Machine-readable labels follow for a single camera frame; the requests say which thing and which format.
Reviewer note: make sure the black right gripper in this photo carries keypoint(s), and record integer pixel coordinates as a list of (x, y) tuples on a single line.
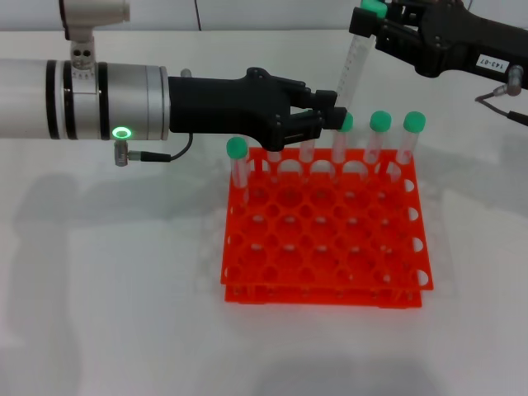
[(453, 37)]

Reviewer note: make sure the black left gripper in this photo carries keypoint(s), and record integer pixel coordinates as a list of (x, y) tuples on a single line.
[(214, 105)]

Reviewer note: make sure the camera mounting bracket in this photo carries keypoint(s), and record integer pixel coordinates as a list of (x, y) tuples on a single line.
[(82, 53)]

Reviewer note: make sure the white wrist depth camera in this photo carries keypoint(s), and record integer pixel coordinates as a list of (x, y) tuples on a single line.
[(95, 9)]

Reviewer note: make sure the orange test tube rack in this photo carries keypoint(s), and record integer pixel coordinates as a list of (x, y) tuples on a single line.
[(288, 299)]

